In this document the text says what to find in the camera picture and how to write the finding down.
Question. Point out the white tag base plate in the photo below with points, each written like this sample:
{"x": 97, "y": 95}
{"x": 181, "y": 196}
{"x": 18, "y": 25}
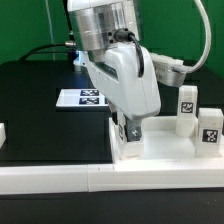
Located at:
{"x": 81, "y": 98}

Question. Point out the white left obstacle bar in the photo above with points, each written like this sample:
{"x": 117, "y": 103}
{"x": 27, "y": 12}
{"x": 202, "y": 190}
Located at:
{"x": 2, "y": 134}

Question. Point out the white obstacle bar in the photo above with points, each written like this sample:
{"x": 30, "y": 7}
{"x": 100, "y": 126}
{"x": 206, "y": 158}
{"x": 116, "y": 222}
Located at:
{"x": 115, "y": 177}
{"x": 2, "y": 134}

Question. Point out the white front obstacle bar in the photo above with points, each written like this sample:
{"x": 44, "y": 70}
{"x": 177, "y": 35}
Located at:
{"x": 115, "y": 177}

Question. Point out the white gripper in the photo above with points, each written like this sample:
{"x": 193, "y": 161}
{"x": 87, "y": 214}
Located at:
{"x": 136, "y": 97}

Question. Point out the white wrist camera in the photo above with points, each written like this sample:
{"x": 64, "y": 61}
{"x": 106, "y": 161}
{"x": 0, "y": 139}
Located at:
{"x": 164, "y": 70}

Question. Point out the white square tabletop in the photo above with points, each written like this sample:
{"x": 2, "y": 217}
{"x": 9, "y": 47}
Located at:
{"x": 161, "y": 141}

